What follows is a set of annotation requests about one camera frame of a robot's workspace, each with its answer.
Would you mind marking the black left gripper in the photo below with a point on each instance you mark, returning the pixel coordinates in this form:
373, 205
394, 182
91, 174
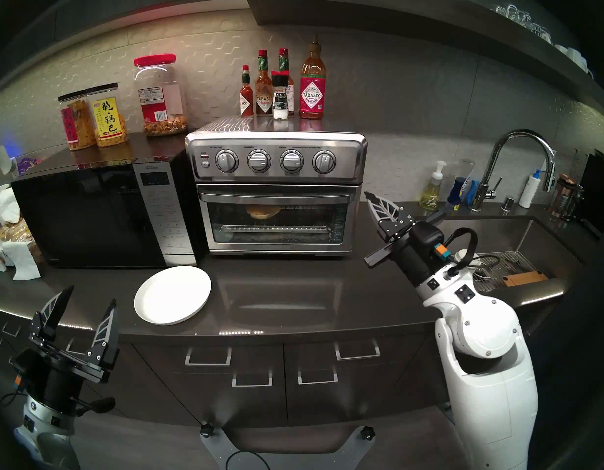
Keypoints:
57, 376

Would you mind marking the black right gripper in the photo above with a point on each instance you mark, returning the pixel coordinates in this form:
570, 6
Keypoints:
412, 258

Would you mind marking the golden brown bagel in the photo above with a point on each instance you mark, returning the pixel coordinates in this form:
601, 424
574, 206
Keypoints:
263, 212

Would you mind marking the glass toaster oven door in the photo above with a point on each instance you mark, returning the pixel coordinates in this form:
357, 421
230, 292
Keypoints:
243, 192

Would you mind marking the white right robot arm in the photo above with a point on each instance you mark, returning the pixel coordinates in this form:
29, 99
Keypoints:
488, 400

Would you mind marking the silver oven knob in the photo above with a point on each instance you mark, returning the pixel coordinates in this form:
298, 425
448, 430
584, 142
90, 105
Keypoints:
259, 161
292, 161
325, 161
227, 161

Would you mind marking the metal oven rack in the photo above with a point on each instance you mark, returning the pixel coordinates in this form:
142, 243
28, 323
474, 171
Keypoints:
277, 228

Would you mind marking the foil lined oven tray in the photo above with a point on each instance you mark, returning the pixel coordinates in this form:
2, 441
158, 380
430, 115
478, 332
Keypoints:
277, 237

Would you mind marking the black microwave oven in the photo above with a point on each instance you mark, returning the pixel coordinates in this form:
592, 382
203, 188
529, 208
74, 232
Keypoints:
86, 214

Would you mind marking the stainless steel toaster oven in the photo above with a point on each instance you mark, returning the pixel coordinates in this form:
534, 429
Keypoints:
277, 141

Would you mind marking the yellow soap pump bottle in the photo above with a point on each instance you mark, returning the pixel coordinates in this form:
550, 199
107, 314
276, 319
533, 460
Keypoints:
433, 195

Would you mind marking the blue dish soap bottle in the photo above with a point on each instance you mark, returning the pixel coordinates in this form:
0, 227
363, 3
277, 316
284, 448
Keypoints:
458, 190

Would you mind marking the white paper cup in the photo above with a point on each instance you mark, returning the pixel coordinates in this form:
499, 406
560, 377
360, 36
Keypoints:
461, 255

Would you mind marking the blue dish sponge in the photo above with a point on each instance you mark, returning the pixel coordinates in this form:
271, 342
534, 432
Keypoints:
473, 194

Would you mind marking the chrome gooseneck faucet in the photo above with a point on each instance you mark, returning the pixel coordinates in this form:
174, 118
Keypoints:
478, 197

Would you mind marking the large white folded napkin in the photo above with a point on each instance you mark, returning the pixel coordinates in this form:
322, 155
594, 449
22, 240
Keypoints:
23, 261

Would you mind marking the white round plate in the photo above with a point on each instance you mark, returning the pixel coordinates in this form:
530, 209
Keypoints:
172, 295

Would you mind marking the chrome sink deck cap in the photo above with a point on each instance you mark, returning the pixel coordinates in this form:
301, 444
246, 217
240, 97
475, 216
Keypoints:
508, 204

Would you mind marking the bagged bread loaf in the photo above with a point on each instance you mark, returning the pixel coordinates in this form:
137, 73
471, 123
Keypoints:
18, 231

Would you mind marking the dark base cabinet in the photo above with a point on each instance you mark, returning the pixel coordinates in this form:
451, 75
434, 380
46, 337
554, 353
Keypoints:
194, 405

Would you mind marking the white blue-top pump bottle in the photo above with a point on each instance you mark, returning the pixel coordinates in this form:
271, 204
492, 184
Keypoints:
530, 192

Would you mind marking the wooden cutting board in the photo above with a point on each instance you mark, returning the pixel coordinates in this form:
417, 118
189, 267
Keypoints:
525, 278

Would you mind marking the crumpled white paper towel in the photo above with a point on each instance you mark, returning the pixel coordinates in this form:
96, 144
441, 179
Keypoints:
9, 204

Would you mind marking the large Tabasco sauce bottle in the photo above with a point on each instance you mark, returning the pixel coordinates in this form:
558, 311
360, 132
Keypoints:
314, 97

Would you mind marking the stainless steel sink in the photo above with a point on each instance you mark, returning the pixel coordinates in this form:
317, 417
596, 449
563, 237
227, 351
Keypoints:
552, 239

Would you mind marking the black cap salt grinder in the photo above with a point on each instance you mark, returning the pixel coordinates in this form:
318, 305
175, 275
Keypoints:
280, 102

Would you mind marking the copper french press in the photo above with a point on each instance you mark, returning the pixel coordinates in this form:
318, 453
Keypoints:
565, 197

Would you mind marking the orange sauce Tabasco bottle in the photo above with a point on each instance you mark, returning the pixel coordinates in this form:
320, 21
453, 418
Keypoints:
264, 99

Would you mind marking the purple snack packet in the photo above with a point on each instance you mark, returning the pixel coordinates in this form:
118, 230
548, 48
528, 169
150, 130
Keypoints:
25, 164

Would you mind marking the small red Tabasco bottle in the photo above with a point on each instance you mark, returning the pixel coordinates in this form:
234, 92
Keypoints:
246, 102

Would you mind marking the black countertop appliance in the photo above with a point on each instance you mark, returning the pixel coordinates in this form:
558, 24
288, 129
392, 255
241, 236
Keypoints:
598, 195

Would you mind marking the red label snack jar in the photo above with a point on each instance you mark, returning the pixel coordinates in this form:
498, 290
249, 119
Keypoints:
76, 126

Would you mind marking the yellow label snack jar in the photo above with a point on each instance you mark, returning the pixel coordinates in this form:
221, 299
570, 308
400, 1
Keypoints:
108, 121

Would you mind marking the clear drinking glass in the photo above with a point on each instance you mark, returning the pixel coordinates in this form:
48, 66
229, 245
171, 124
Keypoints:
518, 17
500, 11
542, 33

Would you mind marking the white mug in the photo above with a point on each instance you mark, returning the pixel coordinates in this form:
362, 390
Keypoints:
561, 50
579, 58

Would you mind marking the red lid clear jar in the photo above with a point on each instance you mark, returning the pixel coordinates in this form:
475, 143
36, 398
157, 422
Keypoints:
160, 102

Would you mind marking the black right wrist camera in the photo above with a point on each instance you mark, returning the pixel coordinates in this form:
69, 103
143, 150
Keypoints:
427, 239

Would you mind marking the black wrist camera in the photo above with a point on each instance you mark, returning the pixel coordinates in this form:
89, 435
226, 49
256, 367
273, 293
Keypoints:
427, 239
25, 366

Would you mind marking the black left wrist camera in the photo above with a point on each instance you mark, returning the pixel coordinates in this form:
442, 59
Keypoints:
25, 366

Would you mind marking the black base plate knob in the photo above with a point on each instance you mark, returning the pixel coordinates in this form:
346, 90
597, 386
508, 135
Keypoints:
207, 429
366, 432

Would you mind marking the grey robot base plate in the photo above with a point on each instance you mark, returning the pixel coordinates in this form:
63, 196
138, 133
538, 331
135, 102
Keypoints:
214, 452

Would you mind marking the dark open wall shelf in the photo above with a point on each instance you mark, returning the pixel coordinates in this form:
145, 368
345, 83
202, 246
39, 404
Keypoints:
405, 13

